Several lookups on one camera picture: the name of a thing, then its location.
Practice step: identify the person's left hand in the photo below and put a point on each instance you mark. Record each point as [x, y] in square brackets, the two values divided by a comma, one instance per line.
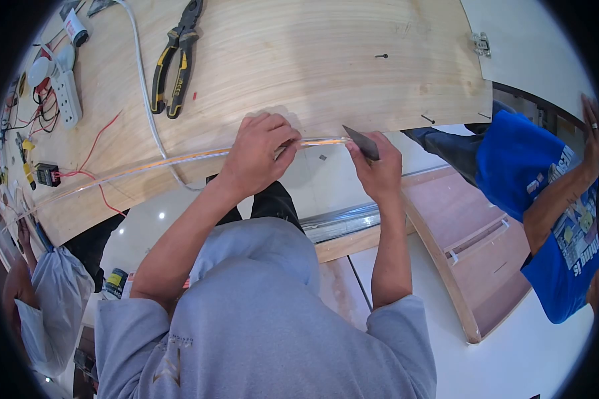
[257, 159]

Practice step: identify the person's right hand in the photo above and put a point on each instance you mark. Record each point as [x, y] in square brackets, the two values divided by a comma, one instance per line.
[382, 174]

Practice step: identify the person's right thumb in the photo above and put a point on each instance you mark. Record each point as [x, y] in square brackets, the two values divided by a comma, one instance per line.
[358, 157]

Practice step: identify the person's right fingers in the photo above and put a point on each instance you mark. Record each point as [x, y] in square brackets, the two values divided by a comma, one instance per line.
[387, 147]

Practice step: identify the person's left thumb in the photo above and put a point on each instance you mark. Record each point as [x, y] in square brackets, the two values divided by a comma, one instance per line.
[285, 152]

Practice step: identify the person's left fingers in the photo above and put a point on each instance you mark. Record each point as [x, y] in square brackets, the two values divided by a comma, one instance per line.
[274, 124]

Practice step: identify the grey knife blade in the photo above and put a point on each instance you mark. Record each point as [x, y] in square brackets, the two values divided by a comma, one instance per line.
[362, 142]

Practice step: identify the clear yellow light strip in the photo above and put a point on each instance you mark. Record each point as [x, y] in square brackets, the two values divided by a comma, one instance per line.
[144, 167]

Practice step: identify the person's legs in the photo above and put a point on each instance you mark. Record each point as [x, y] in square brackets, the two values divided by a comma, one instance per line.
[274, 202]

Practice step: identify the plywood sheet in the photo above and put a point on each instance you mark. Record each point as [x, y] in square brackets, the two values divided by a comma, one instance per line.
[304, 65]

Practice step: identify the yellow black pliers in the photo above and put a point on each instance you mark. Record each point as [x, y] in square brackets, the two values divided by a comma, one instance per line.
[175, 60]

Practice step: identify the metal cabinet hinge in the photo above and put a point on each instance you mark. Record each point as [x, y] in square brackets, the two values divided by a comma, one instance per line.
[481, 44]

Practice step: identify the person's body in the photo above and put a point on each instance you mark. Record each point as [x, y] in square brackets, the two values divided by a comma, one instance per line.
[259, 319]

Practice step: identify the white door panel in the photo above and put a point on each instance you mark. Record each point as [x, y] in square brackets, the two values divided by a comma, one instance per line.
[529, 50]

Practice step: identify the white power strip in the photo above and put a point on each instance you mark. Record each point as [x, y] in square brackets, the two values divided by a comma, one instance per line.
[67, 97]

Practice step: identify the black yellow can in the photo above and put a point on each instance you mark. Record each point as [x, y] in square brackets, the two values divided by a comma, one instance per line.
[115, 282]

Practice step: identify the white tube with red label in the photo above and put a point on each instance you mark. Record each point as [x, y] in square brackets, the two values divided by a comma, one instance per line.
[75, 28]

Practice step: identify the small black driver box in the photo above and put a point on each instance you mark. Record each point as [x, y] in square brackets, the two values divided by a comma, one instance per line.
[47, 174]

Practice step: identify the white light bulb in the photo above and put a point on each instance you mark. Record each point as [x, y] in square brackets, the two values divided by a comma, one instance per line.
[41, 71]

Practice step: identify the yellow black screwdriver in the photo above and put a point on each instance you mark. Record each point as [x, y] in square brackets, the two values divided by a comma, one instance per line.
[25, 160]

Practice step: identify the aluminium rail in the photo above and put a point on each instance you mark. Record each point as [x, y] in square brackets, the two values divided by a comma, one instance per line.
[342, 223]

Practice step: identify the wooden cabinet frame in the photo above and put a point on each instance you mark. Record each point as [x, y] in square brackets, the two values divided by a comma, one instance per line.
[469, 249]

